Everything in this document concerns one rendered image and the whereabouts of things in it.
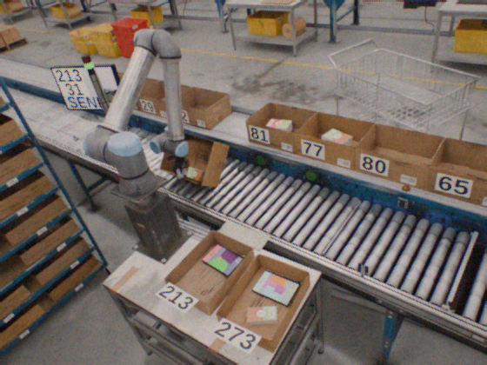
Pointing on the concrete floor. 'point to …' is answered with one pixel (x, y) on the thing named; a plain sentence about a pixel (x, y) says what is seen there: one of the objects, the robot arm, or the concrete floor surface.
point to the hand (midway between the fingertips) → (180, 176)
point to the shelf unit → (10, 271)
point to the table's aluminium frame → (216, 354)
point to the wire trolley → (403, 94)
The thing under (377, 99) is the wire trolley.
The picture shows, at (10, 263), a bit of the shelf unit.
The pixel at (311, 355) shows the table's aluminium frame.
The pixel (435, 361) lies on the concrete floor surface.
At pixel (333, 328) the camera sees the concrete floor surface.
